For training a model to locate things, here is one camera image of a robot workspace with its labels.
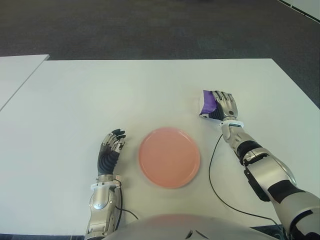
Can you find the white neighbouring table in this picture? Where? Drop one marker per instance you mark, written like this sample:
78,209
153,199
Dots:
15,70

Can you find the grey robot torso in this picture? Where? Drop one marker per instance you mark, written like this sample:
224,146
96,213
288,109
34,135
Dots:
175,227

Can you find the white floor strip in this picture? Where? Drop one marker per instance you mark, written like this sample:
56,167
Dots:
305,7

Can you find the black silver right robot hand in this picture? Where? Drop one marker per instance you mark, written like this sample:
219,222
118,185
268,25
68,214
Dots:
228,110

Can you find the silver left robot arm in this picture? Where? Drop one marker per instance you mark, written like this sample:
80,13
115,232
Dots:
101,200

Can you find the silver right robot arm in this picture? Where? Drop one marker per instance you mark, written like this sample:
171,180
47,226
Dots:
270,172

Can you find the purple tissue paper pack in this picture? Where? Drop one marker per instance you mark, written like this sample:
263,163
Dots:
208,102

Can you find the pink round plate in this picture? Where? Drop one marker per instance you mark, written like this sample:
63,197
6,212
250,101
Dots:
168,157

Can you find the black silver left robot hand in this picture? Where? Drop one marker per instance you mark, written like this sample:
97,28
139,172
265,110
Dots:
107,162

